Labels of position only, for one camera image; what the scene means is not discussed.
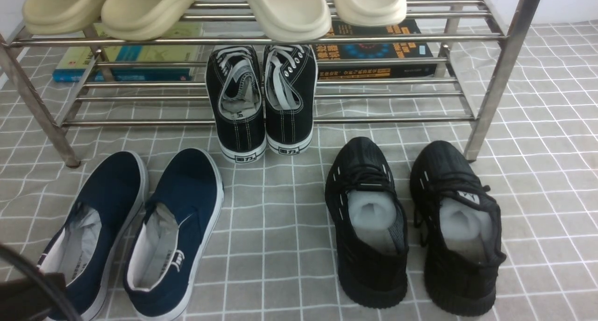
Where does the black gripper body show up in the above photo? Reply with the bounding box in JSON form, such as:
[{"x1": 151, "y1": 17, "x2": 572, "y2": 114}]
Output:
[{"x1": 0, "y1": 277, "x2": 63, "y2": 321}]

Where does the navy slip-on shoe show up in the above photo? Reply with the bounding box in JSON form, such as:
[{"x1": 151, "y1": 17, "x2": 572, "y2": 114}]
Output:
[
  {"x1": 37, "y1": 151, "x2": 148, "y2": 321},
  {"x1": 122, "y1": 148, "x2": 224, "y2": 321}
]

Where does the steel shoe rack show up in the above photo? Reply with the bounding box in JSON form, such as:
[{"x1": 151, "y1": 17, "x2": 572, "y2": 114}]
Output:
[{"x1": 1, "y1": 0, "x2": 541, "y2": 168}]

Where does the green and blue book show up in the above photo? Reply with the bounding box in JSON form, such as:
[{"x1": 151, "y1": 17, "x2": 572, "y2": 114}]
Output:
[{"x1": 52, "y1": 45, "x2": 202, "y2": 82}]

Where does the black canvas sneaker left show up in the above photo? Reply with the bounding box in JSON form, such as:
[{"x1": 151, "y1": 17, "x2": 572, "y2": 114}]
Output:
[{"x1": 205, "y1": 45, "x2": 267, "y2": 164}]

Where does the black canvas sneaker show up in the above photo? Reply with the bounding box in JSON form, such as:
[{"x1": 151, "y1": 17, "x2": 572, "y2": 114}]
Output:
[
  {"x1": 205, "y1": 45, "x2": 267, "y2": 164},
  {"x1": 263, "y1": 44, "x2": 318, "y2": 156}
]

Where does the tan slipper far left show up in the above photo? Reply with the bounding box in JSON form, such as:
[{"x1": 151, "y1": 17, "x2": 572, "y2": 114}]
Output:
[{"x1": 22, "y1": 0, "x2": 106, "y2": 35}]

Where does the tan slipper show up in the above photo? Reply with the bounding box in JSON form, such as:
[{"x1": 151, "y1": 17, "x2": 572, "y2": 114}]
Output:
[
  {"x1": 22, "y1": 0, "x2": 106, "y2": 35},
  {"x1": 100, "y1": 0, "x2": 197, "y2": 41}
]

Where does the black canvas sneaker right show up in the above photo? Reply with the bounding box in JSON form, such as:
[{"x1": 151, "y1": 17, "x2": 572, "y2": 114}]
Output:
[{"x1": 263, "y1": 44, "x2": 318, "y2": 156}]

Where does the black knit sneaker left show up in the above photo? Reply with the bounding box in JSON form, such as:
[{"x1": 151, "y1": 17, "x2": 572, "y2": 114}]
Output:
[{"x1": 325, "y1": 136, "x2": 409, "y2": 309}]

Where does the black knit sneaker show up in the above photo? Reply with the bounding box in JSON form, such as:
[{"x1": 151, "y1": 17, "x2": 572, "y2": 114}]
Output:
[
  {"x1": 409, "y1": 140, "x2": 506, "y2": 317},
  {"x1": 325, "y1": 136, "x2": 409, "y2": 309}
]

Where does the cream slipper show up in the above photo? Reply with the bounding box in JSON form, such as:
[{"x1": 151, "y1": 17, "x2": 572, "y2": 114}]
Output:
[
  {"x1": 333, "y1": 0, "x2": 406, "y2": 27},
  {"x1": 246, "y1": 0, "x2": 332, "y2": 43}
]

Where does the black knit sneaker right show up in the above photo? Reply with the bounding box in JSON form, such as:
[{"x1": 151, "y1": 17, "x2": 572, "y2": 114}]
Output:
[{"x1": 409, "y1": 140, "x2": 506, "y2": 317}]

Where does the cream slipper far right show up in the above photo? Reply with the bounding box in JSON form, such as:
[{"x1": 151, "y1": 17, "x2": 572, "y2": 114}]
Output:
[{"x1": 333, "y1": 0, "x2": 406, "y2": 27}]

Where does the black book orange text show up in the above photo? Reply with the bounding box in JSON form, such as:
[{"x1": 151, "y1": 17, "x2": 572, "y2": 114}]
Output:
[{"x1": 313, "y1": 19, "x2": 437, "y2": 80}]

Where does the grey checked floor cloth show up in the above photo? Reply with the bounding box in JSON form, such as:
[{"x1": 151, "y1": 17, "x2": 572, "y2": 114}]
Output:
[{"x1": 1, "y1": 21, "x2": 597, "y2": 321}]

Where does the black cable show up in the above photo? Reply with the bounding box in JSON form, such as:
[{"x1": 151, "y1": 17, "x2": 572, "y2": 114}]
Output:
[{"x1": 0, "y1": 244, "x2": 84, "y2": 321}]

